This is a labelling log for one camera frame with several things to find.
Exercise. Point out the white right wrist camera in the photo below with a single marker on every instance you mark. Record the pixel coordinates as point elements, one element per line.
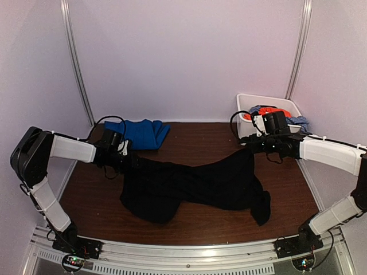
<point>258,123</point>

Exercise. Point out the left aluminium frame post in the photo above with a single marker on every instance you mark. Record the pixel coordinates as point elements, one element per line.
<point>66,15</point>

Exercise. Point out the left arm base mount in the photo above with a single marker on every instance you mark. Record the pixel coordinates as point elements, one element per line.
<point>77,255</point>

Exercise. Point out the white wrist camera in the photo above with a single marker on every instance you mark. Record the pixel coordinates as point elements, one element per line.
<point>124,147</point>
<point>258,123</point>

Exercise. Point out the blue checked shirt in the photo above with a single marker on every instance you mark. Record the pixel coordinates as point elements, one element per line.
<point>295,120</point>

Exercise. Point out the orange garment in basket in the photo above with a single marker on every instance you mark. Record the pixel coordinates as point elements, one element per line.
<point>264,110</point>

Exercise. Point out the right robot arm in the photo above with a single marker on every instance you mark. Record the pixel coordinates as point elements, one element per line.
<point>335,173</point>

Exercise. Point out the black garment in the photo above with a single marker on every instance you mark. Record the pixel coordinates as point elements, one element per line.
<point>153,191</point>

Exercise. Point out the white laundry basket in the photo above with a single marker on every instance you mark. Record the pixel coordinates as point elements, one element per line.
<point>245,102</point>

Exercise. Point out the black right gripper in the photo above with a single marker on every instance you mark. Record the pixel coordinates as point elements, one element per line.
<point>254,146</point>

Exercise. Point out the blue pleated skirt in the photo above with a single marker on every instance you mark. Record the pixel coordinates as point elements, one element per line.
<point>145,134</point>

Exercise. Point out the right aluminium frame post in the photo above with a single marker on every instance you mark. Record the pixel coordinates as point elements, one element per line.
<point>300,47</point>

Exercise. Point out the front aluminium rail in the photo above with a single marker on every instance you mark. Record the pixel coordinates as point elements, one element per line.
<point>273,256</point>

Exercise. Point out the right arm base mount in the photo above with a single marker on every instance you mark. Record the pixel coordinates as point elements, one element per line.
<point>300,250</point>

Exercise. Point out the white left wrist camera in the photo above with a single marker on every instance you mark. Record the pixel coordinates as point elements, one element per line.
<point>124,147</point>

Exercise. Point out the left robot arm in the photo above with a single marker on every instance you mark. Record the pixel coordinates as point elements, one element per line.
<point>30,160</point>

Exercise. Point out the aluminium frame post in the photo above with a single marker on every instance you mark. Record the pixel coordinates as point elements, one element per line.
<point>300,47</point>
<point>66,15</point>

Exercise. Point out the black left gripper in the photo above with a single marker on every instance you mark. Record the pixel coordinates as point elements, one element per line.
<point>132,165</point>

